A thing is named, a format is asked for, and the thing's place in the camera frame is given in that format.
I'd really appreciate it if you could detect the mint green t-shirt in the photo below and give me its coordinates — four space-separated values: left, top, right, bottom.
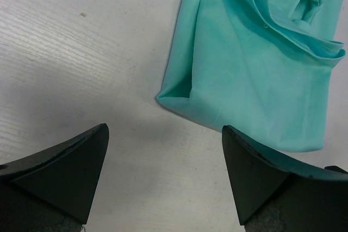
157 0 345 152

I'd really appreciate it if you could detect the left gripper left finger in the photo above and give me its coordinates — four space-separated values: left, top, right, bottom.
1 123 109 231

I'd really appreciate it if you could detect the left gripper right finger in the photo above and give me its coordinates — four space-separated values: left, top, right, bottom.
222 126 347 231

